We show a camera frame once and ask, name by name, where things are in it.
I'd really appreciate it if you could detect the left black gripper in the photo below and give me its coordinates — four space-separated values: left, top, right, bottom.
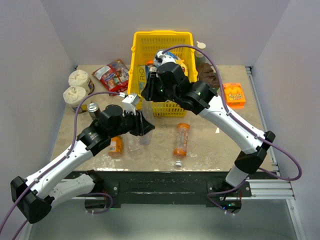
109 107 155 138

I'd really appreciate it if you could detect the crushed clear plastic bottle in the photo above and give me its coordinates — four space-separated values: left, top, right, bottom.
139 99 154 146

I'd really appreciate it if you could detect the orange label tea bottle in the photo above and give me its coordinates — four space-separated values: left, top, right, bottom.
173 123 191 159

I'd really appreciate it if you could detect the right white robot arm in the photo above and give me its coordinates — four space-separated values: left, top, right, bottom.
141 62 276 197

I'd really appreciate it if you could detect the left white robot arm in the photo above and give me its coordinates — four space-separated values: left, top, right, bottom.
10 104 155 224

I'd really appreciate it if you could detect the clear empty water bottle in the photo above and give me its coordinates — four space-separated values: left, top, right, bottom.
126 133 143 158

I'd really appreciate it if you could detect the small orange juice bottle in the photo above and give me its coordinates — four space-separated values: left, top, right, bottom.
108 136 123 158

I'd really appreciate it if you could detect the green soap dispenser bottle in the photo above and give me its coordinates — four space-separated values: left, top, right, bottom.
195 40 207 65

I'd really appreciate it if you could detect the blue RIO box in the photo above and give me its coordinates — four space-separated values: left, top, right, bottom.
137 65 150 93

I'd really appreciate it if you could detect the yellow Lays chips bag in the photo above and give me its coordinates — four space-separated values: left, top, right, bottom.
175 59 188 76

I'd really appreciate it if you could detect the yellow plastic basket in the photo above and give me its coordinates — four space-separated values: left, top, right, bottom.
127 30 198 118

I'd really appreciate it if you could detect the red snack bag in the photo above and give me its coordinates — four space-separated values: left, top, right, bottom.
91 59 129 93

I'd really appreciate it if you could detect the black drink can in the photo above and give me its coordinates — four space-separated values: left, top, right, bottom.
87 102 101 120

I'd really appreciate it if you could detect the front toilet paper roll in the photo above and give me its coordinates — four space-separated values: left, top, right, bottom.
63 86 88 112

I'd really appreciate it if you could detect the toilet paper roll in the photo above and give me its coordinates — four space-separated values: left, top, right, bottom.
63 86 88 112
68 69 95 95

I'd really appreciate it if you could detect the orange snack box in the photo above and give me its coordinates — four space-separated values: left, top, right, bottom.
223 82 246 109

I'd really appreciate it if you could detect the rear toilet paper roll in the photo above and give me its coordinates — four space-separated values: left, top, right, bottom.
68 69 95 95

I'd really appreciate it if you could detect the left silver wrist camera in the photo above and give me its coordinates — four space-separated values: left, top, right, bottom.
121 93 140 114

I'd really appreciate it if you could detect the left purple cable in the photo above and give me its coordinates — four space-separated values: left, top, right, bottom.
0 91 126 240

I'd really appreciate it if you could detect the purple cable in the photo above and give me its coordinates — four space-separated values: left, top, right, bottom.
0 91 126 240
159 44 303 181

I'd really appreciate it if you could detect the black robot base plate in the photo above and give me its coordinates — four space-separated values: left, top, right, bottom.
56 169 252 210

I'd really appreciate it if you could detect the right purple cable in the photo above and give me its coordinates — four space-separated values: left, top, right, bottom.
159 44 303 181

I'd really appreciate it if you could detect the aluminium frame rail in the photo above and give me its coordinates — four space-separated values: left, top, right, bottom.
244 65 307 240

